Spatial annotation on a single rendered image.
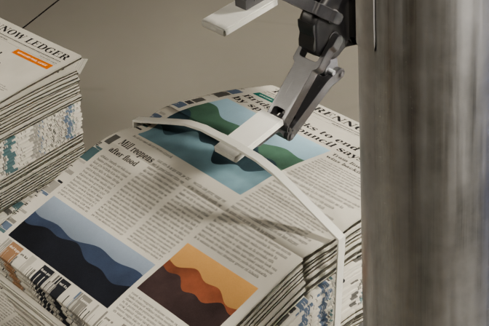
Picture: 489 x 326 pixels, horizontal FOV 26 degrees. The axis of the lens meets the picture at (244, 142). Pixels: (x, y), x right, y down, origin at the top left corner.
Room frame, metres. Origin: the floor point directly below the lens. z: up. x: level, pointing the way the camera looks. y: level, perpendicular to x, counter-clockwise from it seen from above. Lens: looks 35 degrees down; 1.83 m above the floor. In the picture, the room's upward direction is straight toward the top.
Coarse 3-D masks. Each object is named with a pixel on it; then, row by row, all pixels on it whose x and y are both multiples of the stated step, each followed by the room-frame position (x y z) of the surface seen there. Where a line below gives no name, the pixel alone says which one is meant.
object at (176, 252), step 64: (64, 192) 0.85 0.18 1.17; (128, 192) 0.83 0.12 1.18; (192, 192) 0.82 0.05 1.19; (0, 256) 0.78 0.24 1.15; (64, 256) 0.76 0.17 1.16; (128, 256) 0.75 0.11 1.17; (192, 256) 0.74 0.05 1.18; (256, 256) 0.73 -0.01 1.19; (64, 320) 0.73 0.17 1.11; (128, 320) 0.68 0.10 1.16; (192, 320) 0.67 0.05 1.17; (256, 320) 0.68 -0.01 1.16
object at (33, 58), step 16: (0, 32) 1.36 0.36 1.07; (16, 32) 1.36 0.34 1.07; (0, 48) 1.32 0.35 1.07; (16, 48) 1.32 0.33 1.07; (32, 48) 1.32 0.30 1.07; (48, 48) 1.32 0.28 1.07; (64, 48) 1.31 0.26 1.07; (0, 64) 1.27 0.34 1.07; (16, 64) 1.27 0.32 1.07; (32, 64) 1.27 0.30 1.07; (48, 64) 1.27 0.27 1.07; (64, 64) 1.27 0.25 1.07; (0, 80) 1.23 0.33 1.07; (16, 80) 1.23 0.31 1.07; (32, 80) 1.23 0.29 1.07; (0, 96) 1.19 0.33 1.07
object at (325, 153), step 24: (216, 96) 1.02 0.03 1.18; (240, 96) 1.03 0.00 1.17; (264, 96) 1.05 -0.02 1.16; (216, 120) 0.95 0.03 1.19; (240, 120) 0.96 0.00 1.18; (312, 120) 0.99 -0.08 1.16; (336, 120) 1.00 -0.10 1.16; (264, 144) 0.91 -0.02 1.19; (288, 144) 0.91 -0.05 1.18; (312, 144) 0.92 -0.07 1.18; (336, 144) 0.93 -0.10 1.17; (288, 168) 0.86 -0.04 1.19; (312, 168) 0.87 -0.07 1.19; (336, 168) 0.87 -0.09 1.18; (336, 192) 0.82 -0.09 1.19; (360, 192) 0.82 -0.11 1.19; (360, 264) 0.78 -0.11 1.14; (360, 288) 0.78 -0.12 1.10; (360, 312) 0.77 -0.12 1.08
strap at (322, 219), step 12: (144, 120) 0.93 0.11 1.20; (156, 120) 0.92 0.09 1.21; (168, 120) 0.91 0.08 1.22; (180, 120) 0.90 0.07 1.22; (204, 132) 0.87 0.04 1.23; (216, 132) 0.86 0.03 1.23; (228, 144) 0.84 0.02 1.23; (240, 144) 0.84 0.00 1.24; (252, 156) 0.82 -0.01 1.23; (264, 168) 0.81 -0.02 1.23; (276, 168) 0.81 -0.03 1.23; (288, 180) 0.80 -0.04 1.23; (300, 192) 0.79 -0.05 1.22; (312, 204) 0.77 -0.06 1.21; (324, 216) 0.76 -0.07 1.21; (336, 228) 0.75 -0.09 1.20
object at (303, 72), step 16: (336, 48) 0.93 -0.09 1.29; (304, 64) 0.92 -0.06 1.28; (320, 64) 0.91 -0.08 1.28; (288, 80) 0.91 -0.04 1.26; (304, 80) 0.91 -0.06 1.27; (288, 96) 0.90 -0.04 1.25; (304, 96) 0.90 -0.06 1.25; (272, 112) 0.90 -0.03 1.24; (288, 112) 0.89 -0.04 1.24; (288, 128) 0.88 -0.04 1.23
